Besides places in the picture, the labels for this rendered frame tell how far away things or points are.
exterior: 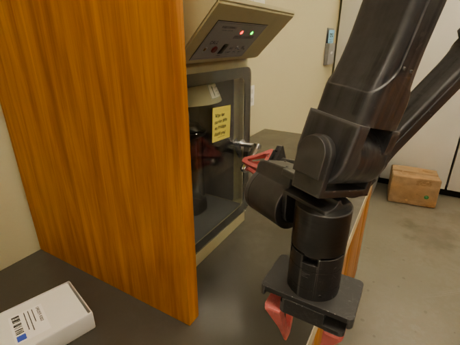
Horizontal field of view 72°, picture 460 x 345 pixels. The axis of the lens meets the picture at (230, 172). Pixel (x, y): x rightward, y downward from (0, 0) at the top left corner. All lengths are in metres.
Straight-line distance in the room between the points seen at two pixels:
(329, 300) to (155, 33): 0.39
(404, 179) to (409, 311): 1.48
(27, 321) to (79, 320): 0.09
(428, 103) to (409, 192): 2.74
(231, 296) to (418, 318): 1.63
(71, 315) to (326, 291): 0.49
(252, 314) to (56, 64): 0.59
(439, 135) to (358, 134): 3.37
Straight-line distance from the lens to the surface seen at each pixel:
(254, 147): 0.80
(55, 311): 0.73
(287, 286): 0.38
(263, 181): 0.37
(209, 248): 0.83
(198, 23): 0.53
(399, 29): 0.30
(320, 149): 0.29
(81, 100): 0.62
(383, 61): 0.30
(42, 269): 0.92
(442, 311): 2.35
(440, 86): 0.73
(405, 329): 2.14
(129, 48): 0.51
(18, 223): 0.98
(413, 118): 0.70
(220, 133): 0.72
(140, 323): 0.70
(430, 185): 3.42
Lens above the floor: 1.45
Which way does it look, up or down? 23 degrees down
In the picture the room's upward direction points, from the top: straight up
